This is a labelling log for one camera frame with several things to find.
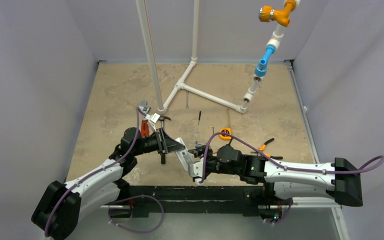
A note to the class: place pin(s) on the white pvc pipe frame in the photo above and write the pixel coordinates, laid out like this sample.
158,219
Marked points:
162,106

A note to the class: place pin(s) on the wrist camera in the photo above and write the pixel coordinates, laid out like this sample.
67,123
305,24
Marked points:
195,171
152,120

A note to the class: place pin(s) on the orange pipe valve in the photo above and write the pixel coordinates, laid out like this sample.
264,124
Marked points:
269,14

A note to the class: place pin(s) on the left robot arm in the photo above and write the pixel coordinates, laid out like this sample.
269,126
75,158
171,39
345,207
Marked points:
63,205

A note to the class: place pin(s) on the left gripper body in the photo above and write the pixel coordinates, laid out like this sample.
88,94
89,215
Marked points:
150,144

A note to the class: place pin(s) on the orange tape measure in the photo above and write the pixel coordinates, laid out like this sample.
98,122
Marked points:
225,134

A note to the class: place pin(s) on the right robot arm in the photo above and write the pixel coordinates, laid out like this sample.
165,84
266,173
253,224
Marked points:
338,181

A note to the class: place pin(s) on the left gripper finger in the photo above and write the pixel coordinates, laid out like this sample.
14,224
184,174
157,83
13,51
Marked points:
163,151
170,143

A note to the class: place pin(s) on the small silver spanner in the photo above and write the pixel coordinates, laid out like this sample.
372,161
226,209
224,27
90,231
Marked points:
187,100

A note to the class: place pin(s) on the white remote control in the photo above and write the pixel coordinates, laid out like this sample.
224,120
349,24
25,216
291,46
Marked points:
185,157

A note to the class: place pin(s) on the red adjustable wrench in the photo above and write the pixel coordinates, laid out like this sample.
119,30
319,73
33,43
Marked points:
144,108

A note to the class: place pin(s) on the black handled hammer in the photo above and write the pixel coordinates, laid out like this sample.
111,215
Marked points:
162,137

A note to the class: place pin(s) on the small black screwdriver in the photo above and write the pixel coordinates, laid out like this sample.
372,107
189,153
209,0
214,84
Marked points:
199,117

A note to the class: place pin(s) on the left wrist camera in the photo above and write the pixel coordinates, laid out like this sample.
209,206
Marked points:
152,120

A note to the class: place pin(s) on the blue pipe fitting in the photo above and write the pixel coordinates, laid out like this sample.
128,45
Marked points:
262,66

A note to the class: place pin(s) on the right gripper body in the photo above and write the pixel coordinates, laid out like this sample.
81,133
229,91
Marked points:
207,158

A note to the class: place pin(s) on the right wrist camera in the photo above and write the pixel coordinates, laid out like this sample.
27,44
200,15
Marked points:
195,171

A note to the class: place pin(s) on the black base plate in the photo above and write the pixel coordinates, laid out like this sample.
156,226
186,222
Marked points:
249,201

